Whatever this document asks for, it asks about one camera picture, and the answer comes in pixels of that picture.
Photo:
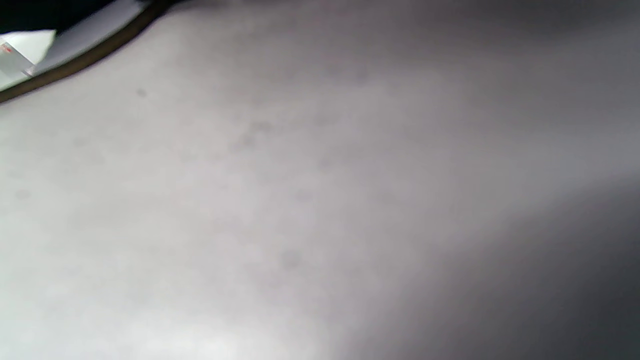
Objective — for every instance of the white box with red mark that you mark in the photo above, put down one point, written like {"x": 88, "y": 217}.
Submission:
{"x": 30, "y": 47}

